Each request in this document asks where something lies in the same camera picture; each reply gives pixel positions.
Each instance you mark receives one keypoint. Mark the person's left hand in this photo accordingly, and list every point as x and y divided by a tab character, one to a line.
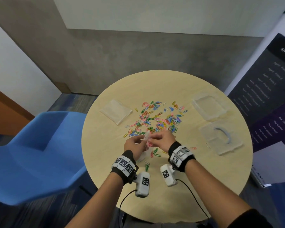
133	146

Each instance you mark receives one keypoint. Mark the person's right hand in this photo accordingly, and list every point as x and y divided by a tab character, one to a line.
166	140

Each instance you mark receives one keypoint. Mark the person's right fingers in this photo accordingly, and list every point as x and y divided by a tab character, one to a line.
158	136

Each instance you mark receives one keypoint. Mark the person's left fingers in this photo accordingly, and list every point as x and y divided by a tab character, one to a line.
140	140

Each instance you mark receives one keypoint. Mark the small clear plastic bag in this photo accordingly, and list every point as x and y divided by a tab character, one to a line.
147	141

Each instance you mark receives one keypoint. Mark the person's left forearm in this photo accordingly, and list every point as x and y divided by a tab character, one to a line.
102	201

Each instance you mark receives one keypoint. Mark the person's right forearm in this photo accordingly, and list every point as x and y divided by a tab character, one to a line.
211	189

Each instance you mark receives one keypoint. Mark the pile of colourful paper clips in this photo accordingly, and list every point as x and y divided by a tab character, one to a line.
156	118

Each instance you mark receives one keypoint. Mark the green paper clip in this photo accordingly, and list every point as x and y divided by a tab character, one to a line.
147	167

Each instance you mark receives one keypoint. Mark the black wristband with markers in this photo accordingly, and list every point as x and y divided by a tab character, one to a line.
180	155
124	166

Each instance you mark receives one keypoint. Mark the stack of clear plastic bags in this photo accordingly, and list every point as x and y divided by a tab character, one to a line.
116	112

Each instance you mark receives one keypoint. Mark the clear plastic box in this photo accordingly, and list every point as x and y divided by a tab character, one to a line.
209	106

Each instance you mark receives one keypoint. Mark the clear plastic box lid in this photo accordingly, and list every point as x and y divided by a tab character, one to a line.
218	142

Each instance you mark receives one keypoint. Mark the grey curved strip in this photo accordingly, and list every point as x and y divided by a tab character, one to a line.
228	137

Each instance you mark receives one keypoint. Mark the blue chair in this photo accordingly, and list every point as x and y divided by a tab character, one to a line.
35	154

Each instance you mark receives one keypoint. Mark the dark printed banner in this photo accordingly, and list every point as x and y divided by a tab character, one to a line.
270	87

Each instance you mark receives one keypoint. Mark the black sleeve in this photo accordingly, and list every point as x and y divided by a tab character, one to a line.
249	219

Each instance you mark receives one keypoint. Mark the orange wooden door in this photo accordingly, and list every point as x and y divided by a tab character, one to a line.
4	113

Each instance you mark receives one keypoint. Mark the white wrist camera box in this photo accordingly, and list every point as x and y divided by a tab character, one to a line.
168	175
143	185

